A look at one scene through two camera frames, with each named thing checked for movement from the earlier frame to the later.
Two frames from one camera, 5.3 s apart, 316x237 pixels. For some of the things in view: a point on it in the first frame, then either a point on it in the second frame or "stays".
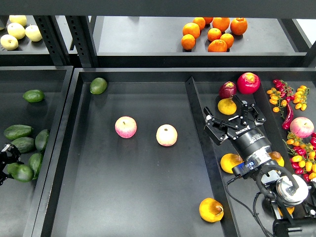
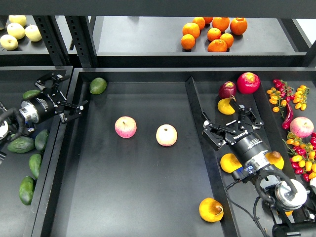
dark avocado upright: (41, 138) stays
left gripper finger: (9, 154) to (56, 78)
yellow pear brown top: (276, 156) stays
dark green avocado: (20, 173) to (25, 189)
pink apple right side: (301, 126) stays
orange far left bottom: (188, 41) stays
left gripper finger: (3, 176) to (70, 111)
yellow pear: (211, 210) stays
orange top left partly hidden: (200, 21) stays
